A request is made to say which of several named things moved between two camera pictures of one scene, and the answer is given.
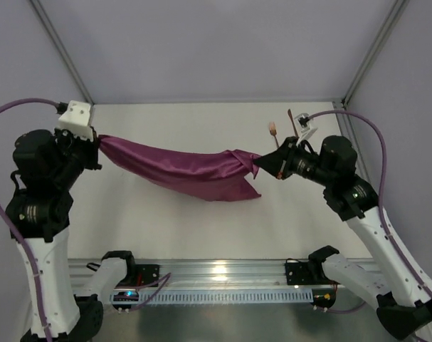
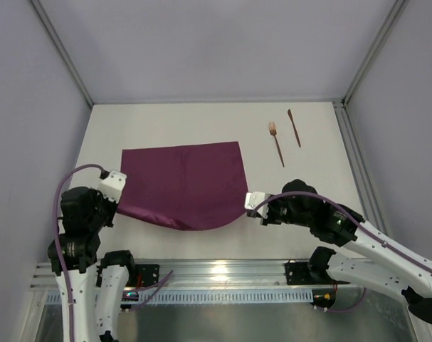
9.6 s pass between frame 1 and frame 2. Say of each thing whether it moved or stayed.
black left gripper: moved
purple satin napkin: moved
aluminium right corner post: stayed
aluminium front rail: stayed
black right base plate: stayed
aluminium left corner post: stayed
